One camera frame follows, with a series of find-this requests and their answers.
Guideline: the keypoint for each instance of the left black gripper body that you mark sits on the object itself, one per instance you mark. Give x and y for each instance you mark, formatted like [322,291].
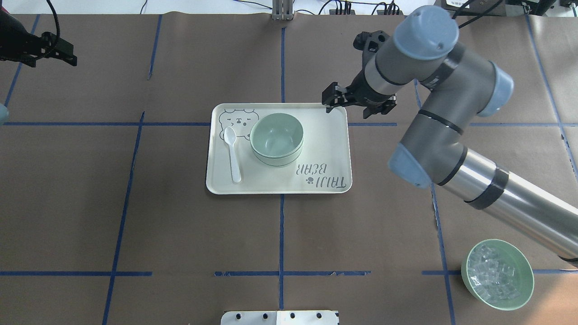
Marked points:
[17,41]

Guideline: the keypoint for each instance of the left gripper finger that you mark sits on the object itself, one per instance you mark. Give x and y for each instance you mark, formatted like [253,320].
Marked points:
[62,50]

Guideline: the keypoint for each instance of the green bowl on tray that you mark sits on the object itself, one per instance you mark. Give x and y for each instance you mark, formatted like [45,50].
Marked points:
[277,163]

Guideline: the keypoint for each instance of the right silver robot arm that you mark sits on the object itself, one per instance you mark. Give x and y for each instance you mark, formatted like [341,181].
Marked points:
[462,85]

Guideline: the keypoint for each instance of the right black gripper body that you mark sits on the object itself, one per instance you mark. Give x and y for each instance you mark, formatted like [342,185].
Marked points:
[366,93]

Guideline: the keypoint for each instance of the aluminium frame post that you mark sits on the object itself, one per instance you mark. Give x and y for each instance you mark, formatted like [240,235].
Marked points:
[282,10]

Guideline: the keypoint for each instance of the white plastic spoon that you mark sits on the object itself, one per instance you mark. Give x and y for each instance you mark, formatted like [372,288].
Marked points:
[230,138]

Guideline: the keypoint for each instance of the pale green bear tray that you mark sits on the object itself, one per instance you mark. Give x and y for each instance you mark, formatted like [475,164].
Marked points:
[324,165]

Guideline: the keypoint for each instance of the green bowl with ice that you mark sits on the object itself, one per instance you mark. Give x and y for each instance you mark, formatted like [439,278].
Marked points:
[498,274]

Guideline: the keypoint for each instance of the white camera mast with base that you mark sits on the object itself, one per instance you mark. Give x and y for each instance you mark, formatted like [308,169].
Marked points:
[291,317]

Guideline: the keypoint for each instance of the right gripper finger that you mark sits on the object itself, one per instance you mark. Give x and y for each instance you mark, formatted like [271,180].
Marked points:
[334,96]
[382,109]

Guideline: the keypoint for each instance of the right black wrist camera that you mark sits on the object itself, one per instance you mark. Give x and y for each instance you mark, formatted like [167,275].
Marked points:
[369,43]

